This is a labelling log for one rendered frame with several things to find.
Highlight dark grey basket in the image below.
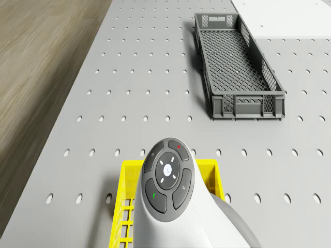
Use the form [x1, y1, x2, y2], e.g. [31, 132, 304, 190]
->
[194, 12, 287, 120]

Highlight yellow basket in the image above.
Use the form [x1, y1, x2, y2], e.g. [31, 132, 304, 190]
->
[108, 159, 226, 248]

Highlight white board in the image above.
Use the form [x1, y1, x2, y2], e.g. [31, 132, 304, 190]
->
[230, 0, 331, 40]

